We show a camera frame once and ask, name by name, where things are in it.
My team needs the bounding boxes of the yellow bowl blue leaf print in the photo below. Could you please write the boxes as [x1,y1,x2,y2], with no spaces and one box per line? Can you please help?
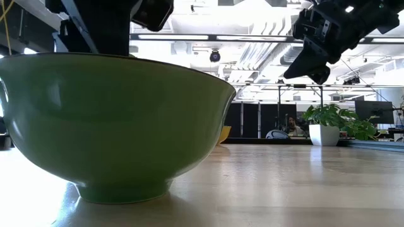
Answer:
[217,125,232,146]

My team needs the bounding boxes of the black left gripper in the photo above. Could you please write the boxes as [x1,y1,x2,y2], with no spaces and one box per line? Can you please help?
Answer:
[45,0,141,57]

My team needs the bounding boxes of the white blue striped ball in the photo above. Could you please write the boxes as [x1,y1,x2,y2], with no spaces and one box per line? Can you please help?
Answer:
[265,129,290,139]

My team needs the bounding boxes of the grey blue flat rail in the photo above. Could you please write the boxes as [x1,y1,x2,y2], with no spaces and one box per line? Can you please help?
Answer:
[348,140,404,153]

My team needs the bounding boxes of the black computer monitor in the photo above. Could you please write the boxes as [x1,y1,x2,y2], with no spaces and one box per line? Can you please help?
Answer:
[354,100,395,125]

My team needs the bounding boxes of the person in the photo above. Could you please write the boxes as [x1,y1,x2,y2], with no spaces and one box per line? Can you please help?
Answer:
[285,115,306,137]

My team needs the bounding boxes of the green bowl red fruit print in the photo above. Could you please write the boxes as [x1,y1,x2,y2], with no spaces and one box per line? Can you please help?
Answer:
[0,52,237,205]

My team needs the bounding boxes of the black background rig frame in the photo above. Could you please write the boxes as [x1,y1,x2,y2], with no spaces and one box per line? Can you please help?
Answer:
[230,82,404,139]

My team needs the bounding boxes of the white plant pot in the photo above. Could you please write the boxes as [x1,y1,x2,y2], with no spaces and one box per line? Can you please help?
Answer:
[308,124,341,147]

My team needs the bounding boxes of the black partition panels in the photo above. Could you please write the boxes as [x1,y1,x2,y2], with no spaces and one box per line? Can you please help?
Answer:
[224,102,297,139]

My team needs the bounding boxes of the green leafy plant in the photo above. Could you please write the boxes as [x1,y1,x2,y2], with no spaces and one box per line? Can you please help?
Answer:
[302,103,379,141]

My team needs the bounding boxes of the yellow hanging cable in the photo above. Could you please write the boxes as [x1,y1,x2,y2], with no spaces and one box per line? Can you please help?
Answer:
[0,0,15,56]

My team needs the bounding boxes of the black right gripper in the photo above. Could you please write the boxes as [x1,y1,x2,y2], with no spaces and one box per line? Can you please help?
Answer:
[283,0,384,85]

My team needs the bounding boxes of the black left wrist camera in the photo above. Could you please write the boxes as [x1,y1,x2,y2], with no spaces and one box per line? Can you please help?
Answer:
[131,0,175,32]

